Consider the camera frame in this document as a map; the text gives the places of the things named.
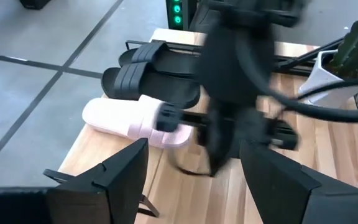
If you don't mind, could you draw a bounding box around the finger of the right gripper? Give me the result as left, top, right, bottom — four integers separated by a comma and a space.
156, 101, 205, 133

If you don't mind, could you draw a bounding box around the pink rubber slide sandal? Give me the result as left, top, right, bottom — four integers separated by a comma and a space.
81, 94, 196, 149

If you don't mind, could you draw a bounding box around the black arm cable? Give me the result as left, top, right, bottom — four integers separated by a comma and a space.
236, 29, 358, 124
296, 76, 358, 100

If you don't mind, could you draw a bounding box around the black rubber slide sandal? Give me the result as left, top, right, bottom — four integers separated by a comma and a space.
100, 61, 202, 110
117, 40, 202, 77

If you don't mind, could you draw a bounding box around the white hexagonal plant pot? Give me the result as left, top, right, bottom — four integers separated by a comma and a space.
297, 49, 358, 109

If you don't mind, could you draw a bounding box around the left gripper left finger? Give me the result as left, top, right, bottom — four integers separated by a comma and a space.
44, 138, 150, 224

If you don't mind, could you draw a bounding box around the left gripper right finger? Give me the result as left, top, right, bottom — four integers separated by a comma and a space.
239, 139, 358, 224

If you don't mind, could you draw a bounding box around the black box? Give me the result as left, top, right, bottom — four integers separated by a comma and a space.
19, 0, 53, 10

